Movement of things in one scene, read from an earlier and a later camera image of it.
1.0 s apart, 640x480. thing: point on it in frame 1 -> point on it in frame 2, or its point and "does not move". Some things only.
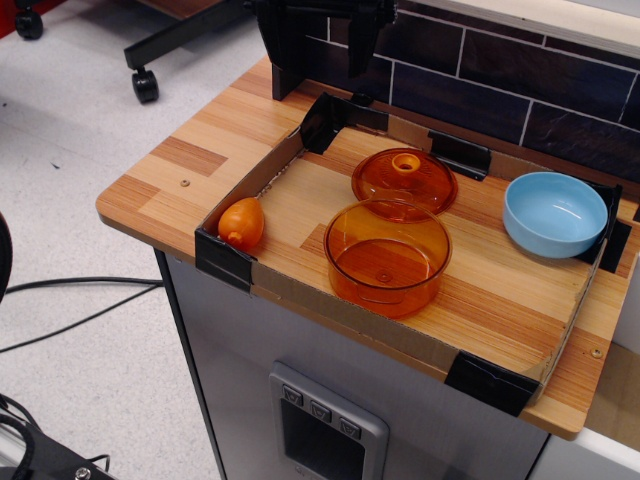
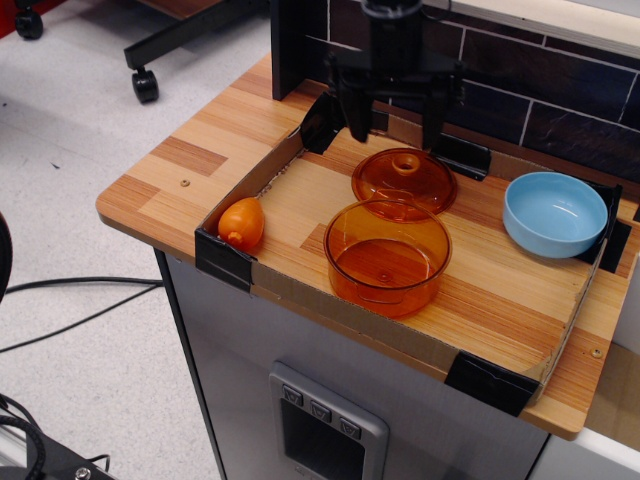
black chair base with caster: x=205 y=22 does not move
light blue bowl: x=554 y=214 does not move
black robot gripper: x=284 y=25 -> x=354 y=76
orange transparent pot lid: x=413 y=176 does not move
